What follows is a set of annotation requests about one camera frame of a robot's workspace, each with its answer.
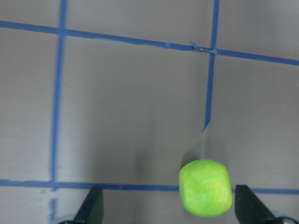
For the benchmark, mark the green apple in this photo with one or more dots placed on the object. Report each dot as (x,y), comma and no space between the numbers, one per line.
(205,188)

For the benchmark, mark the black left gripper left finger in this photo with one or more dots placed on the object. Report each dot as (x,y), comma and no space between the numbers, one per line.
(92,208)

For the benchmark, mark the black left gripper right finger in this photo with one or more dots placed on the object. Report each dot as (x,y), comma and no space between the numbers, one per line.
(249,209)

